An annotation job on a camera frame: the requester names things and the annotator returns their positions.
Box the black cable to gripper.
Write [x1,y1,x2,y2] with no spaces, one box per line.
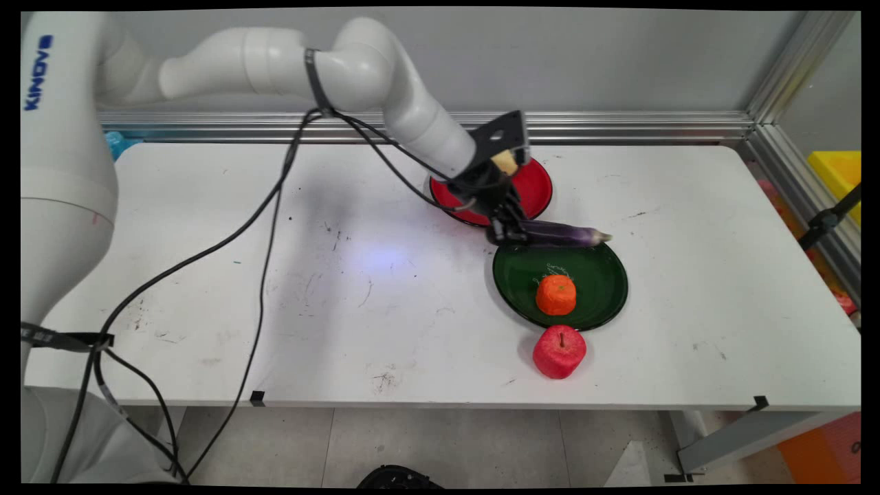
[333,110,479,212]

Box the black strap around base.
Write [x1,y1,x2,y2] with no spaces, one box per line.
[21,322,116,353]

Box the red toy apple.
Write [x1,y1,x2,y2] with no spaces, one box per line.
[533,325,588,380]

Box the grey table leg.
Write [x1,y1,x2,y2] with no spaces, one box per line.
[663,410,829,482]

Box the purple toy eggplant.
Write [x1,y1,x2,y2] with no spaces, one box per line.
[520,220,613,249]

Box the black round object on floor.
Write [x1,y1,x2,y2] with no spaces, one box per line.
[356,465,444,490]

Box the black clamp on frame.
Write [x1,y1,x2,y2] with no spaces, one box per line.
[797,184,861,252]

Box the thin black cable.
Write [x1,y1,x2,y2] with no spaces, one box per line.
[182,117,307,481]

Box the sloping aluminium frame rail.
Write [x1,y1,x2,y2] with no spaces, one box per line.
[745,124,861,307]

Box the blue plastic object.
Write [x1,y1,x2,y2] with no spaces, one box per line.
[104,131,144,162]

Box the thick black cable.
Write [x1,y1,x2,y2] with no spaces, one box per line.
[49,109,324,484]

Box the horizontal aluminium frame rail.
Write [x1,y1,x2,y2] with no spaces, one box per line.
[98,110,757,145]

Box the red plate with black rim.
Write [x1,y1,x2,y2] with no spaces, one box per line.
[428,157,554,228]

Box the black wrist camera mount plate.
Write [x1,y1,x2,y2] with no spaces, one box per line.
[473,109,530,168]

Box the orange toy fruit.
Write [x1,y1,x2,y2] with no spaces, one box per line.
[536,274,578,317]

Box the dark green plate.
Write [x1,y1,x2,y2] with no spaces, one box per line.
[492,242,629,332]

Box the aluminium frame post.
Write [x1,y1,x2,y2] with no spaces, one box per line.
[746,10,860,126]

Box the orange box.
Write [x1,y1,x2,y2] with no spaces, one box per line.
[777,411,861,484]

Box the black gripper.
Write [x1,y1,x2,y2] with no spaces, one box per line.
[448,157,531,247]

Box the yellow plastic bin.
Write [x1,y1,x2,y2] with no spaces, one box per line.
[807,151,861,226]

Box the black strap around arm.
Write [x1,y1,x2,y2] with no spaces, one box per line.
[304,47,336,116]

